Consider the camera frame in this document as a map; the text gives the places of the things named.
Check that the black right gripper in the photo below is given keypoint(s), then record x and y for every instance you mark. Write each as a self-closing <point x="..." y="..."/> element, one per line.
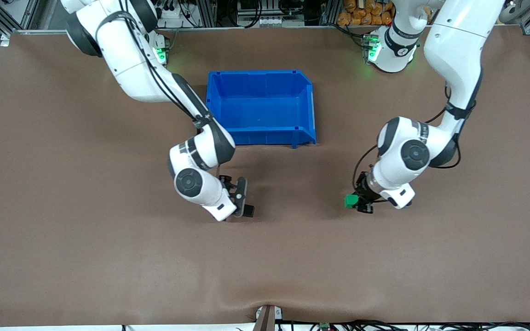
<point x="248" y="210"/>

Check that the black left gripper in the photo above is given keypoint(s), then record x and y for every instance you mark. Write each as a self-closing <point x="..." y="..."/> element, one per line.
<point x="364" y="187"/>

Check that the green cube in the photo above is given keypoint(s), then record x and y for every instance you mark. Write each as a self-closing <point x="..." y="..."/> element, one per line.
<point x="350" y="201"/>

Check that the black cube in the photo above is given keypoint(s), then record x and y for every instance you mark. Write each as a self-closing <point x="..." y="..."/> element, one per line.
<point x="249" y="211"/>

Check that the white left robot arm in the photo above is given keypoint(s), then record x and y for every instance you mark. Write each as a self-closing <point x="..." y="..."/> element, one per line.
<point x="453" y="46"/>

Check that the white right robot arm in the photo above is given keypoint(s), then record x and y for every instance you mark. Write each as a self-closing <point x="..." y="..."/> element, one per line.
<point x="127" y="55"/>

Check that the blue plastic storage bin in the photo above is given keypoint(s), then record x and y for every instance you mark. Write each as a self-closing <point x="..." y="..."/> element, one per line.
<point x="260" y="105"/>

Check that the green terminal connector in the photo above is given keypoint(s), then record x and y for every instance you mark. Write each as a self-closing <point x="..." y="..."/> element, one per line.
<point x="324" y="326"/>

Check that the white socket bar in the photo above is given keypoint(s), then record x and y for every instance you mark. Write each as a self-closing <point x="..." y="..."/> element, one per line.
<point x="265" y="20"/>

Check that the white power strip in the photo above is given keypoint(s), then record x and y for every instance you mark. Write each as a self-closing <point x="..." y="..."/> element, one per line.
<point x="175" y="18"/>

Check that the orange packaged items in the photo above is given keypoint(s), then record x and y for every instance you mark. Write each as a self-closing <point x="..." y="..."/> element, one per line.
<point x="366" y="11"/>

